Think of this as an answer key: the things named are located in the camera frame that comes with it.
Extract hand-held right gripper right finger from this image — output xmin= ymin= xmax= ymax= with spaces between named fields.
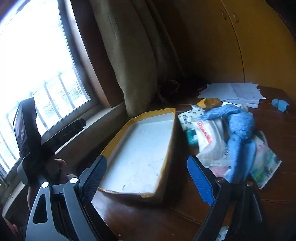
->
xmin=187 ymin=155 xmax=267 ymax=241

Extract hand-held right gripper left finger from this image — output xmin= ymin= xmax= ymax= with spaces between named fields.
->
xmin=25 ymin=155 xmax=108 ymax=241

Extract white translucent plastic packet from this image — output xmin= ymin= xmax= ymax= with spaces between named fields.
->
xmin=195 ymin=118 xmax=232 ymax=168

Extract teal cartoon tissue pack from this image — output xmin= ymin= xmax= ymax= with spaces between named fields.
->
xmin=186 ymin=128 xmax=200 ymax=146

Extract yellow-edged cardboard box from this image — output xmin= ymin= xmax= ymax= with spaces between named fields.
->
xmin=97 ymin=108 xmax=176 ymax=200

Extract blue towel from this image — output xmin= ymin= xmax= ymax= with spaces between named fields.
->
xmin=202 ymin=103 xmax=256 ymax=183

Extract green printed packet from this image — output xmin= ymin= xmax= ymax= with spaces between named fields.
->
xmin=250 ymin=131 xmax=282 ymax=190

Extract person's left hand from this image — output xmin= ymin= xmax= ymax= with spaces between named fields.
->
xmin=55 ymin=159 xmax=77 ymax=184

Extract lemon print tissue pack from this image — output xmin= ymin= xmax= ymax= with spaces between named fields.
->
xmin=178 ymin=108 xmax=205 ymax=134

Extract window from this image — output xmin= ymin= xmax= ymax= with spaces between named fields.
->
xmin=0 ymin=0 xmax=99 ymax=178

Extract yellow plastic packet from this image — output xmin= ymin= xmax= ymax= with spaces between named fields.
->
xmin=196 ymin=97 xmax=223 ymax=108

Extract dark fringed cloth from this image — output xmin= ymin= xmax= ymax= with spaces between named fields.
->
xmin=157 ymin=77 xmax=208 ymax=103

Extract pile of white paper sheets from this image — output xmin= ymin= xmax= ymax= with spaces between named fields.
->
xmin=198 ymin=82 xmax=266 ymax=109

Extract small blue rolled cloth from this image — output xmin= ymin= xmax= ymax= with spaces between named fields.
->
xmin=271 ymin=98 xmax=289 ymax=113

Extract beige curtain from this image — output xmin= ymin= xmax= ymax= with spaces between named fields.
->
xmin=89 ymin=0 xmax=185 ymax=118

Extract yellow wooden cabinet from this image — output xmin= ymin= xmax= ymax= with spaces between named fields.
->
xmin=162 ymin=0 xmax=296 ymax=99

